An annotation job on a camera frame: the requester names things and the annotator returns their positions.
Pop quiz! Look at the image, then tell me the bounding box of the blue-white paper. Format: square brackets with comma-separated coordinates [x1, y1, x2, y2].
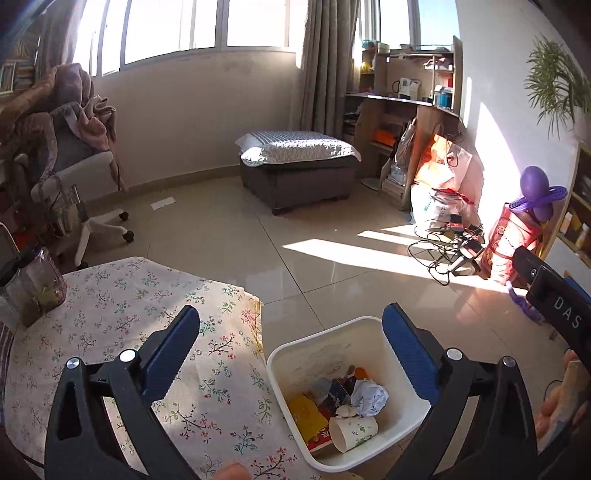
[351, 379, 390, 417]

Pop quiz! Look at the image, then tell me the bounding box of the white trash bin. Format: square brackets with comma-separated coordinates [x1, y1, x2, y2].
[266, 316, 429, 474]

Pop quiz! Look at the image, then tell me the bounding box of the person's right hand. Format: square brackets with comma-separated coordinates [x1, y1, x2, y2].
[535, 349, 590, 450]

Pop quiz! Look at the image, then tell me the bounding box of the floral tablecloth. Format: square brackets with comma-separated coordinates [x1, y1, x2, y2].
[4, 257, 317, 479]

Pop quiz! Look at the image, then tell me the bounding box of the purple balloon toy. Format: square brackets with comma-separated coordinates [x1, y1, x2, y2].
[509, 165, 568, 224]

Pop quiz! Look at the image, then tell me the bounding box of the right black-lid plastic jar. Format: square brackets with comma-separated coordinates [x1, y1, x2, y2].
[1, 247, 67, 328]

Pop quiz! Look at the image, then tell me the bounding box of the white paper cup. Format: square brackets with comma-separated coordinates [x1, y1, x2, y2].
[329, 416, 379, 453]

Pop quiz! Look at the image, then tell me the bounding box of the yellow wrapper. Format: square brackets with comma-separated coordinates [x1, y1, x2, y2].
[287, 394, 331, 451]

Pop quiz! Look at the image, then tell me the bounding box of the green potted plant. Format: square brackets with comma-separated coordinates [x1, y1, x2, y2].
[524, 36, 590, 137]

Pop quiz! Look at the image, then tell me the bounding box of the white office chair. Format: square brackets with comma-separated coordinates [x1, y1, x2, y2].
[13, 103, 136, 269]

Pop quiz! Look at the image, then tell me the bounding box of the dark grey ottoman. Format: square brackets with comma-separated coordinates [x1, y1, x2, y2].
[240, 156, 359, 215]

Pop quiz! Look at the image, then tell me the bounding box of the wooden shelf unit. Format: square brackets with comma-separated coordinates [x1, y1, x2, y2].
[344, 36, 463, 210]

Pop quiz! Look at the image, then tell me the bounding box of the white quilted ottoman cover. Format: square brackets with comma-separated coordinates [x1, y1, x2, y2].
[235, 131, 362, 167]

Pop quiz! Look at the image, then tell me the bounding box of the brown blanket on chair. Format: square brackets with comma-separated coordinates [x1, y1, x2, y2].
[1, 64, 127, 191]

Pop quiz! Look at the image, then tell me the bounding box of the grey window curtain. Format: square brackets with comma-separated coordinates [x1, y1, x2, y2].
[288, 0, 360, 138]

